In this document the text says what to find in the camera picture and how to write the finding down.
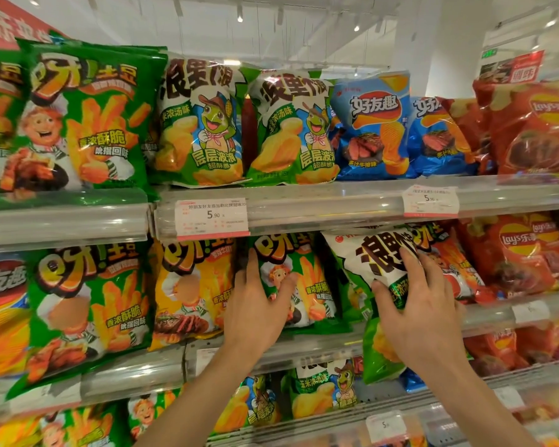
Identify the person's left hand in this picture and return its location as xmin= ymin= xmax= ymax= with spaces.
xmin=224 ymin=249 xmax=299 ymax=364

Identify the person's right hand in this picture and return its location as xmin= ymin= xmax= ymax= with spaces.
xmin=372 ymin=246 xmax=469 ymax=371

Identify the white green frog chips bag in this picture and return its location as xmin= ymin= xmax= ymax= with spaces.
xmin=281 ymin=357 xmax=360 ymax=420
xmin=243 ymin=69 xmax=342 ymax=187
xmin=213 ymin=373 xmax=283 ymax=434
xmin=323 ymin=227 xmax=424 ymax=385
xmin=148 ymin=55 xmax=251 ymax=189

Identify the person's right forearm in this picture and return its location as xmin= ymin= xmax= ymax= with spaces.
xmin=412 ymin=357 xmax=541 ymax=447

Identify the person's left forearm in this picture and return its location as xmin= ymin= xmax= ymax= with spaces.
xmin=134 ymin=346 xmax=267 ymax=447

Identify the red fries snack bag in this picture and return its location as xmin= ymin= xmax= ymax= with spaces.
xmin=409 ymin=221 xmax=497 ymax=306

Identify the yellow fries snack bag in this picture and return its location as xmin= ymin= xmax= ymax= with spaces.
xmin=148 ymin=236 xmax=237 ymax=353
xmin=0 ymin=415 xmax=43 ymax=447

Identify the large white pink price tag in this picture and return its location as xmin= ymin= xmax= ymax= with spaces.
xmin=174 ymin=198 xmax=250 ymax=242

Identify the red potato chips bag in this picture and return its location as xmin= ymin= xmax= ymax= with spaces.
xmin=437 ymin=97 xmax=495 ymax=176
xmin=473 ymin=78 xmax=559 ymax=178
xmin=527 ymin=212 xmax=559 ymax=281
xmin=463 ymin=328 xmax=531 ymax=378
xmin=457 ymin=214 xmax=559 ymax=299
xmin=516 ymin=320 xmax=559 ymax=364

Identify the blue ridged chips bag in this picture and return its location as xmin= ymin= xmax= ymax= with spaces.
xmin=397 ymin=367 xmax=428 ymax=395
xmin=407 ymin=96 xmax=479 ymax=178
xmin=330 ymin=71 xmax=418 ymax=181

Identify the dark red snack bag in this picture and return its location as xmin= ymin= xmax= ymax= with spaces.
xmin=241 ymin=94 xmax=260 ymax=175

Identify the red white shelf sign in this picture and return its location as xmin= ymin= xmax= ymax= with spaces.
xmin=478 ymin=49 xmax=545 ymax=85

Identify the blue orange chips bag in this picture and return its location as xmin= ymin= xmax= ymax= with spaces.
xmin=0 ymin=252 xmax=32 ymax=383

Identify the large red hanging banner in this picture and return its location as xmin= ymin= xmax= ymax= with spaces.
xmin=0 ymin=0 xmax=67 ymax=52

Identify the clear plastic shelf rail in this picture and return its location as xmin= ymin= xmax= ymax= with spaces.
xmin=0 ymin=343 xmax=186 ymax=417
xmin=184 ymin=278 xmax=559 ymax=380
xmin=153 ymin=173 xmax=559 ymax=242
xmin=206 ymin=357 xmax=559 ymax=447
xmin=0 ymin=187 xmax=151 ymax=255

